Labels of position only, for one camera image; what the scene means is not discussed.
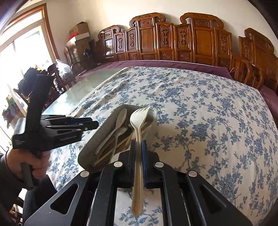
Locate wooden armchair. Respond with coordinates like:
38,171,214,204
229,54,264,90

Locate purple side cushion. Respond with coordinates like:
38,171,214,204
260,85,278,115

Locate white plastic spoon in tray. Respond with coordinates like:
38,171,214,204
110,126,128,160

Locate cream plastic spoon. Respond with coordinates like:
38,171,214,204
95,108,127,155

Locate purple bench cushion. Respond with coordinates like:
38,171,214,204
75,60,233,82

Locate white plastic bag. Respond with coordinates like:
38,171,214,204
56,59,73,82

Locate cream plastic fork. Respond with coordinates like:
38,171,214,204
130,106,150,217

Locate left hand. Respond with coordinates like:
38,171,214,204
6,149,50,179

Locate dark wooden chair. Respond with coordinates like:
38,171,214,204
47,64,76,91

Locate window with wooden frame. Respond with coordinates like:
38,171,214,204
0,4,60,139

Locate carved wooden long bench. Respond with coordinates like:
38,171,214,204
95,13,232,68

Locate stacked cardboard boxes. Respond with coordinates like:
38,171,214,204
64,21,96,68

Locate carved wooden side bench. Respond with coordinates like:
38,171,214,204
238,28,277,93

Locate grey metal utensil tray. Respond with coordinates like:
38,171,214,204
77,104,157,174

